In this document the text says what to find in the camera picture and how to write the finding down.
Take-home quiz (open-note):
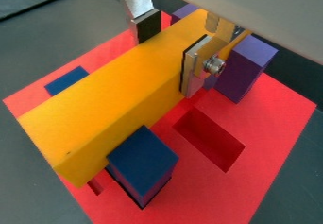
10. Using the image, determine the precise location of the gripper 2 metal left finger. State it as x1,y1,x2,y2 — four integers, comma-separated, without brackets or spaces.
120,0,161,44

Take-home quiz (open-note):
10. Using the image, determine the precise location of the gripper 2 metal right finger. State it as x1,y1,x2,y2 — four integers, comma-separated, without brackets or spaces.
178,12,236,98

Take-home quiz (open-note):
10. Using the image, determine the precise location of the long yellow block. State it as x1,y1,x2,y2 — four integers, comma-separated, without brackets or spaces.
16,8,253,189

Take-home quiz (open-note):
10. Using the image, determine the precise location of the red board with slots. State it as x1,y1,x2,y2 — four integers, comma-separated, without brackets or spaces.
1,11,317,224

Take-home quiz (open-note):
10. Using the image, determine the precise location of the purple block right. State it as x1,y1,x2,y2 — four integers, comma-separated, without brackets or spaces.
202,35,277,103

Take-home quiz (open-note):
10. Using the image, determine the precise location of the purple block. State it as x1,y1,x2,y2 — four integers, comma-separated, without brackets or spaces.
170,4,197,24
202,35,277,103

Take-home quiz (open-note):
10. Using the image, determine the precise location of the purple block rear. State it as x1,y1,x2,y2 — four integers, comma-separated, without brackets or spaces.
170,4,197,24

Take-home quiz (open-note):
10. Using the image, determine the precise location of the blue block flush left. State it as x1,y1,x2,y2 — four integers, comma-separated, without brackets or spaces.
44,66,88,95

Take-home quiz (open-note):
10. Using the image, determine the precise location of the blue block front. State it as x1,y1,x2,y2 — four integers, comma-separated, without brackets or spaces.
105,126,178,208

